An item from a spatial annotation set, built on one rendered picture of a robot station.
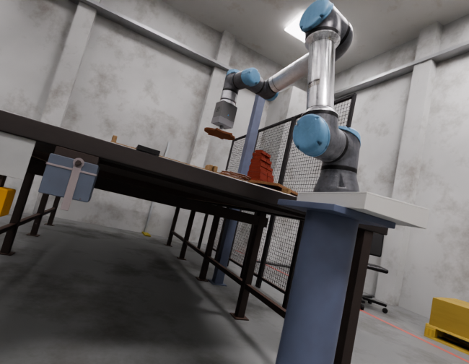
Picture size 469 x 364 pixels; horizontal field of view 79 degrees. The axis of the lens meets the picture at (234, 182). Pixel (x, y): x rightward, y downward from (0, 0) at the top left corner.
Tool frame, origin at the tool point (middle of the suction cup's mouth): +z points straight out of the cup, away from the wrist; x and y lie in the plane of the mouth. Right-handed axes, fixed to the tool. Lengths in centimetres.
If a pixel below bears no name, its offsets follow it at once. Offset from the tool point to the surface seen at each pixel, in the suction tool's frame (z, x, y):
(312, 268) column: 45, 56, -9
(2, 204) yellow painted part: 46, 8, 68
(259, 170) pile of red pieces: -3, -52, -75
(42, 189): 40, 11, 60
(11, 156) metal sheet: 33, 6, 70
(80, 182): 35, 13, 52
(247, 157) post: -35, -145, -134
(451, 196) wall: -66, -28, -431
